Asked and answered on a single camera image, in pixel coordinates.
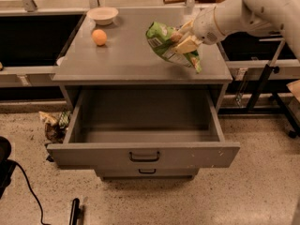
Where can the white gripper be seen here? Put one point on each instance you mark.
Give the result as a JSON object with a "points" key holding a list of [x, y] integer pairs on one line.
{"points": [[204, 26]]}

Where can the green rice chip bag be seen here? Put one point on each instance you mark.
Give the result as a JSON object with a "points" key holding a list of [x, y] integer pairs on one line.
{"points": [[160, 38]]}

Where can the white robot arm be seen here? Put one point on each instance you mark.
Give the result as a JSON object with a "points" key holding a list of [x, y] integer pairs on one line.
{"points": [[249, 16]]}

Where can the grey drawer cabinet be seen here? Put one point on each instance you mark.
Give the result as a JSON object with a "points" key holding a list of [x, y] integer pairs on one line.
{"points": [[127, 57]]}

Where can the open grey top drawer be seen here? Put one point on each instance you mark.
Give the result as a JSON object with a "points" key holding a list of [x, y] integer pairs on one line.
{"points": [[181, 124]]}

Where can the grey lower drawer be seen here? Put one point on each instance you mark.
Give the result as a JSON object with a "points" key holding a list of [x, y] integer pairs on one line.
{"points": [[134, 174]]}

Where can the wooden stick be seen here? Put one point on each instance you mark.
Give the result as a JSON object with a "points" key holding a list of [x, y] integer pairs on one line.
{"points": [[173, 1]]}

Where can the white bowl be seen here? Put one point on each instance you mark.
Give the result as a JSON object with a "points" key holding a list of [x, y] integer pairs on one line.
{"points": [[102, 15]]}

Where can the orange fruit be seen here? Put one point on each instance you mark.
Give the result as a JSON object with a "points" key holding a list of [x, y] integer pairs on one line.
{"points": [[99, 37]]}

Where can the pile of snack bags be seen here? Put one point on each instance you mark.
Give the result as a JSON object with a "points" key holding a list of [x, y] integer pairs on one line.
{"points": [[55, 128]]}

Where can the black object on floor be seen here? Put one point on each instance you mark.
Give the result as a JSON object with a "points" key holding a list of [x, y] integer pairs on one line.
{"points": [[76, 213]]}

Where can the black device at left edge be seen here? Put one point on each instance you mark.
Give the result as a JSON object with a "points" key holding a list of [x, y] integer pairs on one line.
{"points": [[7, 166]]}

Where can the black stand frame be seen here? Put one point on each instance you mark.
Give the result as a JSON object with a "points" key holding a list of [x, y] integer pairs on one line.
{"points": [[247, 93]]}

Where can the black top drawer handle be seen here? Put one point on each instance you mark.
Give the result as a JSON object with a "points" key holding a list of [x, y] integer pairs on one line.
{"points": [[144, 158]]}

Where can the black drawer handle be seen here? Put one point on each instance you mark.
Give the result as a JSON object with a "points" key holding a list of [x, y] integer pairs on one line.
{"points": [[144, 158], [151, 171]]}

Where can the black lower drawer handle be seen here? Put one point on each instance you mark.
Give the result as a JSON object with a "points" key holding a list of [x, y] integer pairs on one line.
{"points": [[151, 171]]}

